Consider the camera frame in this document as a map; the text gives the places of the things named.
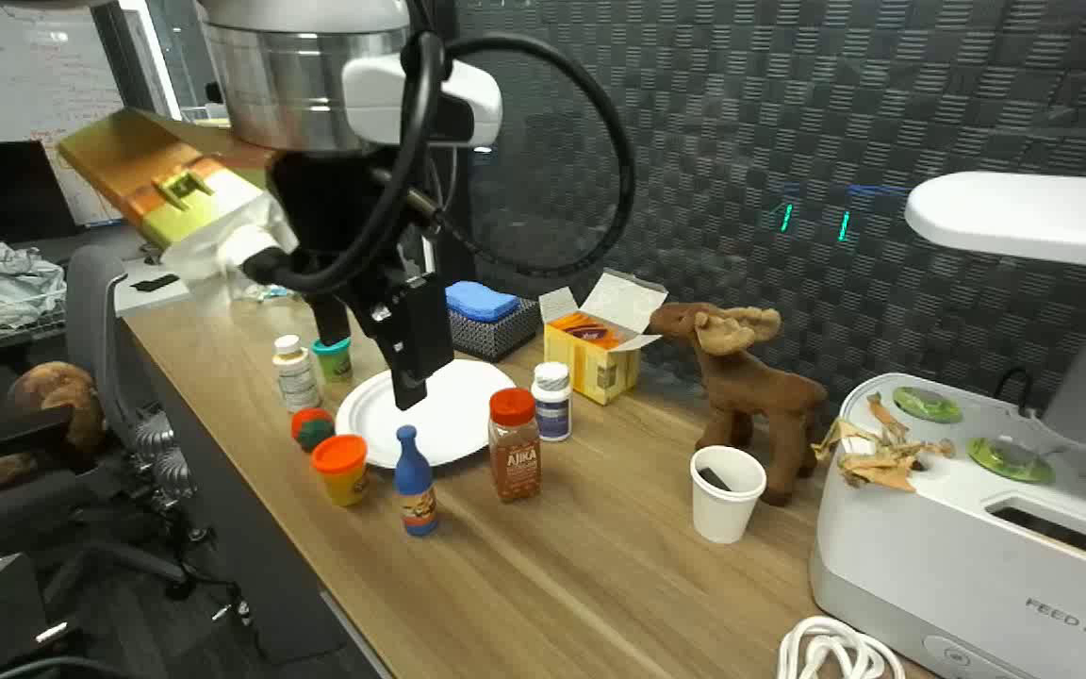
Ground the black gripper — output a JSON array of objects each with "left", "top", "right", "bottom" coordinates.
[{"left": 269, "top": 147, "right": 460, "bottom": 414}]

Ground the green tub teal lid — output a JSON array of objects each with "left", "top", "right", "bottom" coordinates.
[{"left": 309, "top": 333, "right": 357, "bottom": 386}]

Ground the white bottle green label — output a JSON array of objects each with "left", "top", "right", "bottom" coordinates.
[{"left": 269, "top": 333, "right": 324, "bottom": 414}]

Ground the yellow tub orange lid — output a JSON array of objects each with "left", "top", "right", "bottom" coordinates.
[{"left": 304, "top": 430, "right": 372, "bottom": 513}]

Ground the spice bottle orange lid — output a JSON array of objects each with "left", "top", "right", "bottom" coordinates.
[{"left": 486, "top": 386, "right": 547, "bottom": 504}]

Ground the orange red ball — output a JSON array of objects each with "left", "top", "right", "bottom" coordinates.
[{"left": 286, "top": 402, "right": 338, "bottom": 454}]

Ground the blue sponge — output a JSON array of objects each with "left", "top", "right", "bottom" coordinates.
[{"left": 440, "top": 277, "right": 525, "bottom": 328}]

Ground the white paper plate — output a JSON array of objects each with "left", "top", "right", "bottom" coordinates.
[{"left": 330, "top": 356, "right": 522, "bottom": 477}]

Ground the gray mesh box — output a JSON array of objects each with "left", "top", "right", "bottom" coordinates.
[{"left": 446, "top": 299, "right": 543, "bottom": 367}]

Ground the blue toy bottle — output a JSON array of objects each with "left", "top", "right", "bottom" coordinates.
[{"left": 391, "top": 423, "right": 440, "bottom": 538}]

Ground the yellow cardboard box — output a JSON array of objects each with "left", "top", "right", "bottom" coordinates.
[{"left": 535, "top": 269, "right": 670, "bottom": 409}]

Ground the gray office chair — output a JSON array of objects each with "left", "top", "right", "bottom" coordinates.
[{"left": 12, "top": 239, "right": 258, "bottom": 638}]

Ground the brown furry object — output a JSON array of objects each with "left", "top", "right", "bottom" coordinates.
[{"left": 0, "top": 358, "right": 105, "bottom": 493}]

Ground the crumpled gray white cloth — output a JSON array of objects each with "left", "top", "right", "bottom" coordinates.
[{"left": 0, "top": 239, "right": 70, "bottom": 356}]

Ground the brown moose plush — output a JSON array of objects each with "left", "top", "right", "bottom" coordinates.
[{"left": 643, "top": 299, "right": 832, "bottom": 511}]

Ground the white paper cup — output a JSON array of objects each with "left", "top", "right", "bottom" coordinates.
[{"left": 686, "top": 440, "right": 769, "bottom": 547}]

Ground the dried brown plant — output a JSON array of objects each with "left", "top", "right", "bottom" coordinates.
[{"left": 814, "top": 389, "right": 955, "bottom": 497}]

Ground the green pod lid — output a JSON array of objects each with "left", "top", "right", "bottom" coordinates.
[
  {"left": 891, "top": 386, "right": 965, "bottom": 426},
  {"left": 965, "top": 434, "right": 1060, "bottom": 489}
]

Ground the white hydroponic appliance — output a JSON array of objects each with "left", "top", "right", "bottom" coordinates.
[{"left": 807, "top": 171, "right": 1086, "bottom": 679}]

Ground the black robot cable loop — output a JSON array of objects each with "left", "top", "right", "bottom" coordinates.
[{"left": 236, "top": 32, "right": 637, "bottom": 299}]

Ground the coiled white cable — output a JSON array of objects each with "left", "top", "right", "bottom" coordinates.
[{"left": 773, "top": 610, "right": 910, "bottom": 679}]

